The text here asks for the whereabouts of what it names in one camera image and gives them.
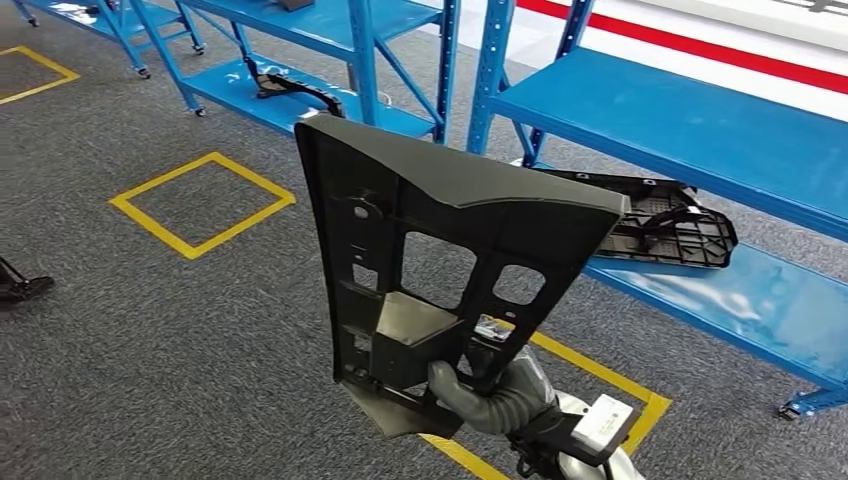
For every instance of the blue metal shelf rack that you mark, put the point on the blue metal shelf rack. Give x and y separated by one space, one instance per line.
696 126
79 13
298 26

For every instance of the dark grey part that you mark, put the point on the dark grey part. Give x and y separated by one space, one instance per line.
295 4

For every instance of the black curved plastic part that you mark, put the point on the black curved plastic part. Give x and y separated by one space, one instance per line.
298 86

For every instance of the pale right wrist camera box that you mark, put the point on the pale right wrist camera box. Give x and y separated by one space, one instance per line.
603 424

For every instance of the black ribbed plastic part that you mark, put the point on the black ribbed plastic part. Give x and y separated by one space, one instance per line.
662 232

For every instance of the black stand base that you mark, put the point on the black stand base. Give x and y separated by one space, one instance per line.
23 288

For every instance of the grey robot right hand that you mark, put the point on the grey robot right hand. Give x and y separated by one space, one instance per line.
517 411

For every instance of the black plastic panel with cutouts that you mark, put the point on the black plastic panel with cutouts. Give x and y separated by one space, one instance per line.
371 172

